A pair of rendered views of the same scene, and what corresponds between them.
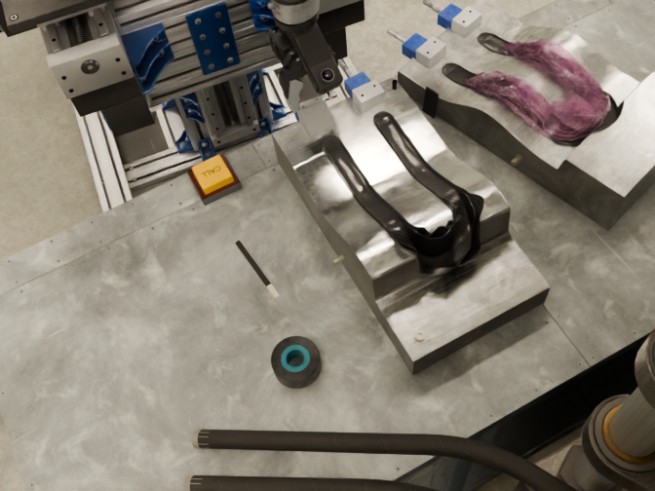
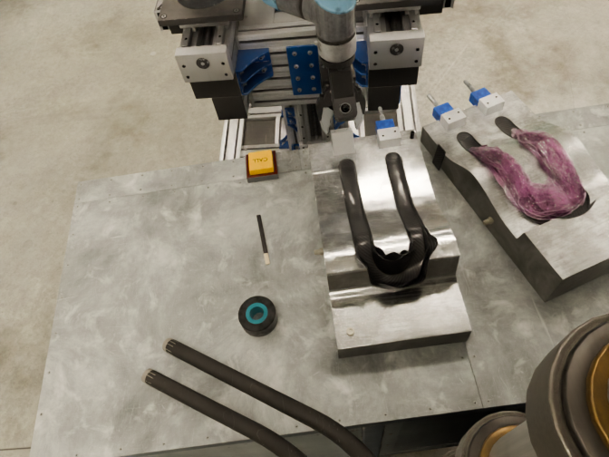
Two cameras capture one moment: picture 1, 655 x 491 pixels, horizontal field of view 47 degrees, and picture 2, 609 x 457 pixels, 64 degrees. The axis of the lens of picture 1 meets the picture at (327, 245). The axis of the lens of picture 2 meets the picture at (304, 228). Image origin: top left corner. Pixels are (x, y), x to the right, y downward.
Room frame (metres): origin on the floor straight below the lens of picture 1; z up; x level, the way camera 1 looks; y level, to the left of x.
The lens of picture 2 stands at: (0.14, -0.21, 1.79)
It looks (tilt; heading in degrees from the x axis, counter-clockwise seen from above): 58 degrees down; 24
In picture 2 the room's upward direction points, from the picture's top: 11 degrees counter-clockwise
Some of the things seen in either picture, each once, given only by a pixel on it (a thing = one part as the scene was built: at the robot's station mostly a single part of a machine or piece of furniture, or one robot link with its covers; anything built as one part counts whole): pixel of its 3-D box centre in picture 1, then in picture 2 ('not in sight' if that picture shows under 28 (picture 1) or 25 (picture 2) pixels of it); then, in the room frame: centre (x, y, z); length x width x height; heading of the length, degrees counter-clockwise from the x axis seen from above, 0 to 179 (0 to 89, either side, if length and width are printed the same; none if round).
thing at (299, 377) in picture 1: (296, 361); (257, 316); (0.47, 0.08, 0.82); 0.08 x 0.08 x 0.04
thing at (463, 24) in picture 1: (447, 16); (478, 96); (1.15, -0.32, 0.86); 0.13 x 0.05 x 0.05; 38
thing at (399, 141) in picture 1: (403, 182); (384, 209); (0.72, -0.14, 0.92); 0.35 x 0.16 x 0.09; 21
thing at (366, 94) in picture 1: (356, 84); (384, 126); (0.98, -0.10, 0.89); 0.13 x 0.05 x 0.05; 21
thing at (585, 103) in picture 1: (542, 82); (531, 166); (0.90, -0.44, 0.90); 0.26 x 0.18 x 0.08; 38
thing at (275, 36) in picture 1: (297, 35); (337, 73); (0.93, 0.00, 1.09); 0.09 x 0.08 x 0.12; 20
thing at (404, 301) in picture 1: (402, 207); (380, 228); (0.70, -0.14, 0.87); 0.50 x 0.26 x 0.14; 21
